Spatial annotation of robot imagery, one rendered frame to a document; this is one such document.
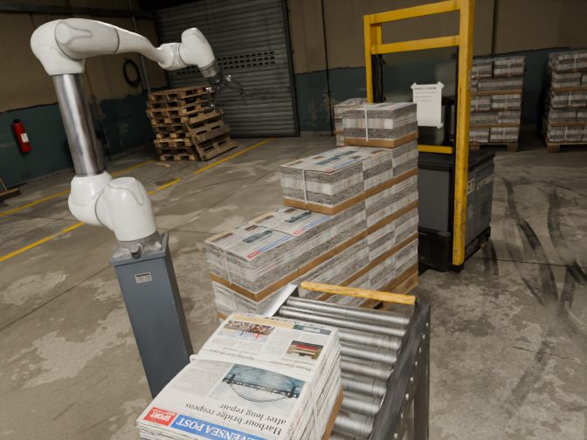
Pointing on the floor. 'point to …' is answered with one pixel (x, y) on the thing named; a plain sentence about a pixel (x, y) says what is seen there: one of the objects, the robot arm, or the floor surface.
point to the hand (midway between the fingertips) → (233, 109)
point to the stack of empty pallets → (180, 138)
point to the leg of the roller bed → (423, 400)
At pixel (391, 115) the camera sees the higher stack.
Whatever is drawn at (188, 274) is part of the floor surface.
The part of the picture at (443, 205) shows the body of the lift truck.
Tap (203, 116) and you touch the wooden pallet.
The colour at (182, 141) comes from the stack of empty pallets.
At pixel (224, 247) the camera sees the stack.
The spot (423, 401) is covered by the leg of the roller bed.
